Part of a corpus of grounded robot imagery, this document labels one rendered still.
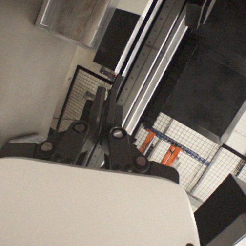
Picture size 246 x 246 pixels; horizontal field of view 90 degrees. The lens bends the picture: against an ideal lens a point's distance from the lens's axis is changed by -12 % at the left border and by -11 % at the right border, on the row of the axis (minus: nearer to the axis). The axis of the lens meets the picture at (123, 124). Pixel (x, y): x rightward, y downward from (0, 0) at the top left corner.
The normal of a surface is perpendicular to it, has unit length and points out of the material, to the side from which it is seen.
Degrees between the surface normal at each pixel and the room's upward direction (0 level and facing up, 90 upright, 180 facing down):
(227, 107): 90
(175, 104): 90
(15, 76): 0
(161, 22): 90
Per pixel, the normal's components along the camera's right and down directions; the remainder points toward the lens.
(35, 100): 0.83, 0.50
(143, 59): -0.34, 0.15
